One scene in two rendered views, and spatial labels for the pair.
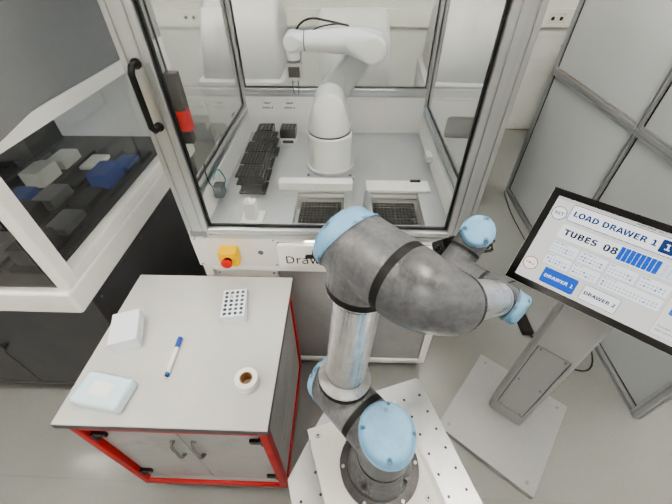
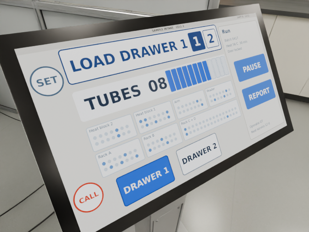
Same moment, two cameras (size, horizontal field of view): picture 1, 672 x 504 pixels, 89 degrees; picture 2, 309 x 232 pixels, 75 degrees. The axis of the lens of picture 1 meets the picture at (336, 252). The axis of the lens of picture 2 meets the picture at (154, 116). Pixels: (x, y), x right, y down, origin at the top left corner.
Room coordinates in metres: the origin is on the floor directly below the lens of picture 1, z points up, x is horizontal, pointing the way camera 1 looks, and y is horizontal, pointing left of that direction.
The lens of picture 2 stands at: (0.63, -0.50, 1.29)
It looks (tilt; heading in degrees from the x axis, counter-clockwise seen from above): 40 degrees down; 287
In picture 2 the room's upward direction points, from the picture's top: 2 degrees clockwise
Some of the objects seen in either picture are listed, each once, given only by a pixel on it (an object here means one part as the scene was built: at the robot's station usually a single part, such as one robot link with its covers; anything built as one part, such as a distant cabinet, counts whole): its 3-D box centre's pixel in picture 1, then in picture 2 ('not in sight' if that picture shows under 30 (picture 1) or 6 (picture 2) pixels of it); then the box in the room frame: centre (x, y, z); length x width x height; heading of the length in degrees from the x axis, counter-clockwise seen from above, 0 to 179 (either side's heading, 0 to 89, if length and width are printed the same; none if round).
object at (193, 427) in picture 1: (218, 388); not in sight; (0.66, 0.49, 0.38); 0.62 x 0.58 x 0.76; 88
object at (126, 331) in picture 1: (127, 330); not in sight; (0.67, 0.71, 0.79); 0.13 x 0.09 x 0.05; 17
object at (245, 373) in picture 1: (247, 380); not in sight; (0.49, 0.27, 0.78); 0.07 x 0.07 x 0.04
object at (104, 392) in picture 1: (104, 391); not in sight; (0.46, 0.69, 0.78); 0.15 x 0.10 x 0.04; 79
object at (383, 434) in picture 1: (383, 438); not in sight; (0.26, -0.10, 1.00); 0.13 x 0.12 x 0.14; 41
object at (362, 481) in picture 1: (380, 458); not in sight; (0.25, -0.10, 0.88); 0.15 x 0.15 x 0.10
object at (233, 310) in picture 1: (234, 305); not in sight; (0.78, 0.37, 0.78); 0.12 x 0.08 x 0.04; 6
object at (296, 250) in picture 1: (316, 255); not in sight; (0.94, 0.07, 0.87); 0.29 x 0.02 x 0.11; 88
